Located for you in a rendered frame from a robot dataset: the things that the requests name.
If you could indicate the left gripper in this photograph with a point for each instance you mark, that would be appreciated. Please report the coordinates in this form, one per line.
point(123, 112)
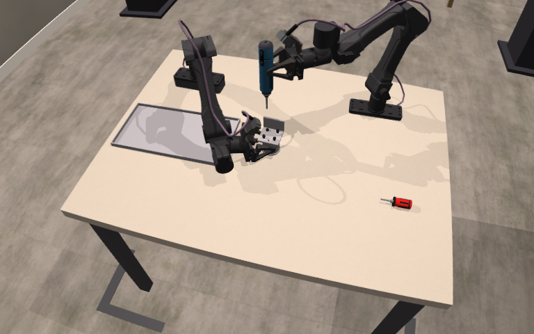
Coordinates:
point(292, 61)

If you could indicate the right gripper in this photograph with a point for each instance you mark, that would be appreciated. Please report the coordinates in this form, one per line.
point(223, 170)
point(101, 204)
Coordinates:
point(244, 142)

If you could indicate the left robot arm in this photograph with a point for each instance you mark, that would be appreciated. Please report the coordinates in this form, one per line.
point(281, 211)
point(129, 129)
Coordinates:
point(327, 40)

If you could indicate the blue electric screwdriver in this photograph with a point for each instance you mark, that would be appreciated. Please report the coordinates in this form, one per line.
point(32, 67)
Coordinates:
point(265, 63)

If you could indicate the dark grey cylinder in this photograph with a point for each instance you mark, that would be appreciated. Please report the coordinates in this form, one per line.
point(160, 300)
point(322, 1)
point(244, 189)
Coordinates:
point(273, 146)

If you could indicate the red screwdriver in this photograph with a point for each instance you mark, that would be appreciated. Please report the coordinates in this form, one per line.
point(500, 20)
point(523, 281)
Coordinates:
point(400, 202)

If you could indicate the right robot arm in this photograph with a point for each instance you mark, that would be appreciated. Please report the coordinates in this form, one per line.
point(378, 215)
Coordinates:
point(201, 73)

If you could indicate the grey l-shaped bracket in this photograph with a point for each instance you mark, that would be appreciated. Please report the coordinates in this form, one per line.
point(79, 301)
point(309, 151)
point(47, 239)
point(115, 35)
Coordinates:
point(272, 124)

